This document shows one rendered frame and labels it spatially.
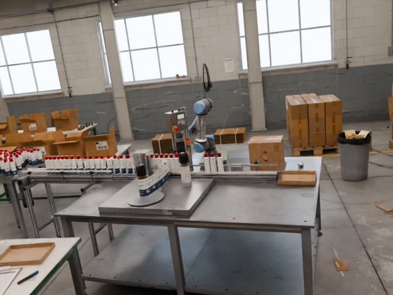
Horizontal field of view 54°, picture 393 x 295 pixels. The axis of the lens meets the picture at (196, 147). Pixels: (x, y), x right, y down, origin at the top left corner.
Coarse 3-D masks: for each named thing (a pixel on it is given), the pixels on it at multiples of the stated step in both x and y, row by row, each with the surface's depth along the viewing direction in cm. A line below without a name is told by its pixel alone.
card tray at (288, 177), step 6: (282, 174) 352; (288, 174) 350; (294, 174) 349; (300, 174) 347; (306, 174) 345; (312, 174) 343; (282, 180) 328; (288, 180) 327; (294, 180) 335; (300, 180) 333; (306, 180) 332; (312, 180) 330
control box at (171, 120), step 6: (168, 114) 359; (174, 114) 361; (168, 120) 362; (174, 120) 362; (180, 120) 366; (168, 126) 365; (174, 126) 363; (180, 126) 367; (186, 126) 371; (168, 132) 368; (174, 132) 364
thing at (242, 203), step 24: (288, 168) 368; (312, 168) 361; (96, 192) 367; (216, 192) 331; (240, 192) 325; (264, 192) 319; (288, 192) 313; (312, 192) 307; (72, 216) 320; (96, 216) 312; (120, 216) 306; (144, 216) 301; (168, 216) 295; (192, 216) 290; (216, 216) 286; (240, 216) 281; (264, 216) 276; (288, 216) 272; (312, 216) 268
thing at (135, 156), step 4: (136, 156) 366; (140, 156) 365; (144, 156) 366; (136, 160) 367; (144, 160) 372; (136, 164) 368; (144, 164) 371; (148, 172) 370; (152, 172) 374; (136, 176) 372; (148, 176) 368
